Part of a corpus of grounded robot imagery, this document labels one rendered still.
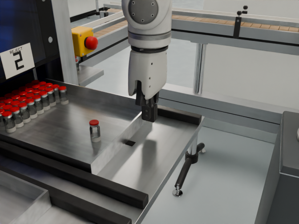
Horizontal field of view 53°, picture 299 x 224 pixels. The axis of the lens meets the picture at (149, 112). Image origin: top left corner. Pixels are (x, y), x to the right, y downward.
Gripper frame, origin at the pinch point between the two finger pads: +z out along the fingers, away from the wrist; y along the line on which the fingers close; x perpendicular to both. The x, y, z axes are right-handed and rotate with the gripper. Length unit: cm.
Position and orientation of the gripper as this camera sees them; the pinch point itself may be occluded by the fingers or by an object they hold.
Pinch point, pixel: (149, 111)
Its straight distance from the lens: 67.0
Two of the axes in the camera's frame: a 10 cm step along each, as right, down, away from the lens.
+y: -4.5, 4.5, -7.8
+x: 9.0, 2.2, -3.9
